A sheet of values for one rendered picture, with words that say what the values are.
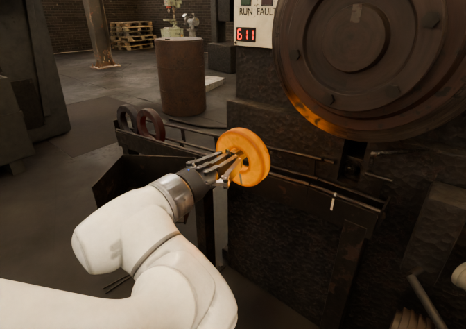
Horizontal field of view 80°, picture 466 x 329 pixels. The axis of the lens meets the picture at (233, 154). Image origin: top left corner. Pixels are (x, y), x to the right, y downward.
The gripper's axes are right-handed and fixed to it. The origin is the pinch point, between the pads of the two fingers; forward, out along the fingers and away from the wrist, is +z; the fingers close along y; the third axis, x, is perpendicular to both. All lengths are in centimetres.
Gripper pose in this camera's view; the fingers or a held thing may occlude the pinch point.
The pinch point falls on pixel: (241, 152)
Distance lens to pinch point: 71.0
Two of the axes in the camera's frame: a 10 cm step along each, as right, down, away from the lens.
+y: 7.7, 2.8, -5.7
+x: -0.4, -8.7, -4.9
